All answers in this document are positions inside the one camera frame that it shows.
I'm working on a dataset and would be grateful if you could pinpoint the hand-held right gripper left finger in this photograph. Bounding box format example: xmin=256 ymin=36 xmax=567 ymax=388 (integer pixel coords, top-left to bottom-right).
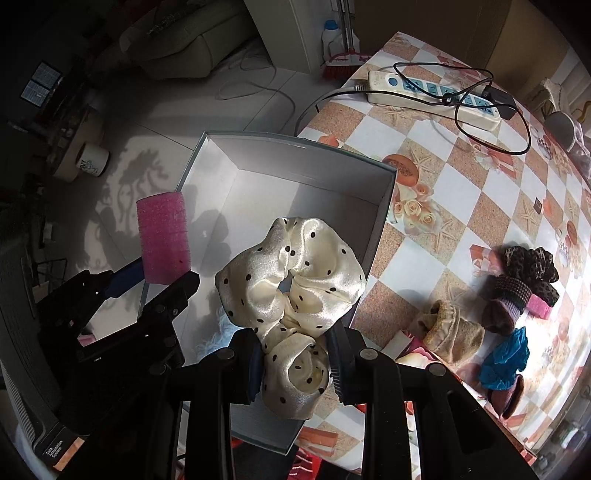
xmin=99 ymin=329 xmax=265 ymax=480

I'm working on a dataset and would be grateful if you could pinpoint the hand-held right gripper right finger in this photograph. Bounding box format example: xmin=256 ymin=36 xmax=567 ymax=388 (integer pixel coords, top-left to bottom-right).
xmin=323 ymin=318 xmax=541 ymax=480

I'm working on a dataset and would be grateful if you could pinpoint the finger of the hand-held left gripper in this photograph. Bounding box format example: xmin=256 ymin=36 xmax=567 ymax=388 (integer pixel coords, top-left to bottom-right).
xmin=76 ymin=270 xmax=200 ymax=365
xmin=37 ymin=256 xmax=148 ymax=324

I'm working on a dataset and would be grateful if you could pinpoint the cream polka dot scrunchie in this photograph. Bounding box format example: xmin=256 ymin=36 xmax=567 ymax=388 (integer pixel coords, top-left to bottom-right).
xmin=215 ymin=217 xmax=366 ymax=421

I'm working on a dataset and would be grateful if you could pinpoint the grey cardboard box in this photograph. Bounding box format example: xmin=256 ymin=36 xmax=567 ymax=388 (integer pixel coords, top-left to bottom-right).
xmin=139 ymin=131 xmax=398 ymax=455

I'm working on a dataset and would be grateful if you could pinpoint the leopard print scrunchie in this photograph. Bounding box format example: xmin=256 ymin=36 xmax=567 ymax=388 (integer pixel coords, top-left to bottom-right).
xmin=501 ymin=246 xmax=560 ymax=305

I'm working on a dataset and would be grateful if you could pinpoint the white fluffy scrunchie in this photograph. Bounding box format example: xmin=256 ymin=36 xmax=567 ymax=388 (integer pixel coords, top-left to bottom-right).
xmin=196 ymin=314 xmax=241 ymax=365

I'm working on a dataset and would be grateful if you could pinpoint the beige sock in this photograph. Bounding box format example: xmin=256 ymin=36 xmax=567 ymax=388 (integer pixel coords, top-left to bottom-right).
xmin=409 ymin=300 xmax=485 ymax=363

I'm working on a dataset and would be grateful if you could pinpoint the white mug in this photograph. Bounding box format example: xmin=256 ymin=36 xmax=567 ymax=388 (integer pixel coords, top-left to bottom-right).
xmin=74 ymin=142 xmax=110 ymax=178

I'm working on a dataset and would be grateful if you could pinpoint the blue scrunchie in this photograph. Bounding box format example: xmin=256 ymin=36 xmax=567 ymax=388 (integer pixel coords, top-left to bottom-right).
xmin=478 ymin=327 xmax=531 ymax=391

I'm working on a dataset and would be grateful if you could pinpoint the dark brown scrunchie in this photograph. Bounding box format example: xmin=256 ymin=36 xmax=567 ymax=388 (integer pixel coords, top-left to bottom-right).
xmin=489 ymin=374 xmax=525 ymax=421

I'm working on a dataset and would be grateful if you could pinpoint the purple brown scrunchie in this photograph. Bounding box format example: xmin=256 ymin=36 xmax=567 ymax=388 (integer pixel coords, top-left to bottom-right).
xmin=481 ymin=274 xmax=533 ymax=337

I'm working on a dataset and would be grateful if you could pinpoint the checkered printed tablecloth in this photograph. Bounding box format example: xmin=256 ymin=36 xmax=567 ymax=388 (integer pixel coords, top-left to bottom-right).
xmin=295 ymin=31 xmax=591 ymax=462

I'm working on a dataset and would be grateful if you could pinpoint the dark tiled panel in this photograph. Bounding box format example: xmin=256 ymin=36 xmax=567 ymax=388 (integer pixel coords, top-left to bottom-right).
xmin=21 ymin=62 xmax=63 ymax=104

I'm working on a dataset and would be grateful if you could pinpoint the beige sofa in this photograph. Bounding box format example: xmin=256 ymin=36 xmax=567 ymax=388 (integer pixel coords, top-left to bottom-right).
xmin=117 ymin=0 xmax=259 ymax=81

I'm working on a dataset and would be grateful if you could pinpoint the white power strip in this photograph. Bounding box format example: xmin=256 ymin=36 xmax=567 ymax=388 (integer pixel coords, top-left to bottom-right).
xmin=353 ymin=69 xmax=502 ymax=132

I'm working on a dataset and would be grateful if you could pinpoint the red broom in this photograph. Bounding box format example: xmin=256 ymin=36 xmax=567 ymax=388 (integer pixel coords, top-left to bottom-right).
xmin=322 ymin=0 xmax=371 ymax=80

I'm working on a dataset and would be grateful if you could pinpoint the white bottle blue cap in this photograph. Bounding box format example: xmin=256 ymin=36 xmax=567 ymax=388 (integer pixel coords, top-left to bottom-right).
xmin=321 ymin=19 xmax=345 ymax=61

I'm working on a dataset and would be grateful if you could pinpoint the black power adapter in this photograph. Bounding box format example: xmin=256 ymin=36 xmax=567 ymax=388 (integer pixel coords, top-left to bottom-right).
xmin=482 ymin=85 xmax=518 ymax=121

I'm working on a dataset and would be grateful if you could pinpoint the grey slipper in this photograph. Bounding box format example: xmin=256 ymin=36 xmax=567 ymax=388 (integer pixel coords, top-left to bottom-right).
xmin=545 ymin=111 xmax=583 ymax=153

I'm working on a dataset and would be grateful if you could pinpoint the white fluffy cloth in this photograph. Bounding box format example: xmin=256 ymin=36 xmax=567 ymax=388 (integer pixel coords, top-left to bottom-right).
xmin=538 ymin=78 xmax=591 ymax=121

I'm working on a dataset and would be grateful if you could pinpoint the white floor cable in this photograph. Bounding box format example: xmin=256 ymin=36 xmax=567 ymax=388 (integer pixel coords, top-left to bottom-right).
xmin=217 ymin=39 xmax=296 ymax=134

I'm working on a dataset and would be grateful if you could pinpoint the black power strip cord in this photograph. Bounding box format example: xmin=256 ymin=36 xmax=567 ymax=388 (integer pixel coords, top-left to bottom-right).
xmin=298 ymin=85 xmax=370 ymax=134

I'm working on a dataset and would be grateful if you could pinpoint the black adapter cable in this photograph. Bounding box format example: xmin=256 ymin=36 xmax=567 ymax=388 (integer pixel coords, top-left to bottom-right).
xmin=392 ymin=62 xmax=532 ymax=155

